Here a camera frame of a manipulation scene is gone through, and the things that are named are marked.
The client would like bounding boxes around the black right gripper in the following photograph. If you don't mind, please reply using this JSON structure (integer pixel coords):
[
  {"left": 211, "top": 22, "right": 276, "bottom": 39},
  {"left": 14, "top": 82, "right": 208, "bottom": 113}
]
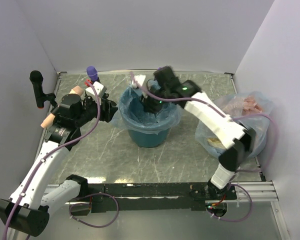
[{"left": 138, "top": 83, "right": 171, "bottom": 115}]

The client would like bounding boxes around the light blue trash bag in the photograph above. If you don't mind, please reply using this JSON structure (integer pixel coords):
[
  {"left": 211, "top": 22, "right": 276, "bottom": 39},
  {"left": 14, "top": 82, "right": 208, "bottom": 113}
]
[{"left": 110, "top": 86, "right": 182, "bottom": 134}]

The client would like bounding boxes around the teal plastic trash bin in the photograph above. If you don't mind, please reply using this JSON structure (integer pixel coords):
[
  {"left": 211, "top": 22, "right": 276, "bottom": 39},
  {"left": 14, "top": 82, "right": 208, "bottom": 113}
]
[{"left": 128, "top": 128, "right": 171, "bottom": 148}]

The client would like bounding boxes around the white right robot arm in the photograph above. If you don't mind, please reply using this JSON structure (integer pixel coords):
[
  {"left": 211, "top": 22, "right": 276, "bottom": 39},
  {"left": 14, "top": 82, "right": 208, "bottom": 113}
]
[{"left": 131, "top": 66, "right": 256, "bottom": 199}]

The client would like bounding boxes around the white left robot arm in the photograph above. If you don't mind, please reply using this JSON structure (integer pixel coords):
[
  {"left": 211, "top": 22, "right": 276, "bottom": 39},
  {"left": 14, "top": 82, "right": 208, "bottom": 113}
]
[{"left": 0, "top": 93, "right": 118, "bottom": 240}]

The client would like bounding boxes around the clear bag with trash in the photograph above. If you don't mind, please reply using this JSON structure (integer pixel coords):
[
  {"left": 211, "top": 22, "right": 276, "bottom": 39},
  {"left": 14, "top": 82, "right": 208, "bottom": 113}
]
[{"left": 195, "top": 91, "right": 274, "bottom": 158}]

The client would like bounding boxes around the beige microphone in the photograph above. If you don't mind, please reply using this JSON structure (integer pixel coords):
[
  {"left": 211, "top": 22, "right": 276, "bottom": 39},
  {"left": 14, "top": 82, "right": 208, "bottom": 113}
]
[{"left": 40, "top": 86, "right": 84, "bottom": 129}]

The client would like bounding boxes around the purple microphone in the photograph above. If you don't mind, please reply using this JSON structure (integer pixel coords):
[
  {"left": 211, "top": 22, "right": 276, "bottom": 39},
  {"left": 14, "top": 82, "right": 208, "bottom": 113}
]
[{"left": 86, "top": 65, "right": 101, "bottom": 84}]

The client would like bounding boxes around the black microphone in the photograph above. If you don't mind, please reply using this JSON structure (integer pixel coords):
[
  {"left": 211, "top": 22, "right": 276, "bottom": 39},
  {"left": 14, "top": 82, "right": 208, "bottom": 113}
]
[{"left": 29, "top": 70, "right": 58, "bottom": 109}]

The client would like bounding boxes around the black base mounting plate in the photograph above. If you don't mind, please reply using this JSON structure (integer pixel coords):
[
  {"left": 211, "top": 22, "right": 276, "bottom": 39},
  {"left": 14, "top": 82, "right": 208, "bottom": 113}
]
[{"left": 70, "top": 182, "right": 237, "bottom": 213}]

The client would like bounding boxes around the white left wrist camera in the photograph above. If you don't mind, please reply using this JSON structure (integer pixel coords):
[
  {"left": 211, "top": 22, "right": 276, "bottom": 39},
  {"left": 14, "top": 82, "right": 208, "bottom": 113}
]
[{"left": 84, "top": 79, "right": 107, "bottom": 101}]

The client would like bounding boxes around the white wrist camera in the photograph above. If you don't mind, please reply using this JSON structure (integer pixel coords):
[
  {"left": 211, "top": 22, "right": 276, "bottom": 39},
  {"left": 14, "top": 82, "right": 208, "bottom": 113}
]
[
  {"left": 130, "top": 73, "right": 147, "bottom": 89},
  {"left": 84, "top": 79, "right": 107, "bottom": 101}
]

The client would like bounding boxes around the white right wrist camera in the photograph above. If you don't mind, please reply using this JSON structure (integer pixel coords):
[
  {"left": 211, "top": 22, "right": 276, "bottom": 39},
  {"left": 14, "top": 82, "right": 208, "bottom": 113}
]
[{"left": 130, "top": 73, "right": 147, "bottom": 89}]

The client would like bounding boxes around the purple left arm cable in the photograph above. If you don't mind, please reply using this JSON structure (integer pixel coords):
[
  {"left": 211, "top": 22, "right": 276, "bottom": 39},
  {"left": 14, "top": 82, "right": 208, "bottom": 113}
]
[{"left": 2, "top": 83, "right": 102, "bottom": 240}]

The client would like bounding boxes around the aluminium frame rail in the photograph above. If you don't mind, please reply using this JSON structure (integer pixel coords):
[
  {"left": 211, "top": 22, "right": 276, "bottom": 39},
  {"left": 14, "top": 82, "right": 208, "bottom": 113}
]
[{"left": 233, "top": 181, "right": 279, "bottom": 202}]

